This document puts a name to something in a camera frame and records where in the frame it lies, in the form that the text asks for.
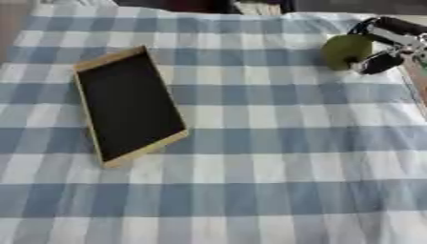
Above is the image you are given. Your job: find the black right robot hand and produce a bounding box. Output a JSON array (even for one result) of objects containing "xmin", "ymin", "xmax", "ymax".
[{"xmin": 347, "ymin": 15, "xmax": 427, "ymax": 75}]

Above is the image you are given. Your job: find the tan cardboard box black inside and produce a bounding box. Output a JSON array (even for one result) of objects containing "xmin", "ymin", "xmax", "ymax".
[{"xmin": 71, "ymin": 45, "xmax": 191, "ymax": 169}]

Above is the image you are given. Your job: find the person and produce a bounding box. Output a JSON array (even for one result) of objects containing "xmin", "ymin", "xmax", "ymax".
[{"xmin": 113, "ymin": 0, "xmax": 299, "ymax": 16}]

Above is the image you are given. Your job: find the green toy apple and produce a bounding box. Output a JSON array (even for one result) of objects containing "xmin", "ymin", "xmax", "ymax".
[{"xmin": 320, "ymin": 33, "xmax": 374, "ymax": 71}]

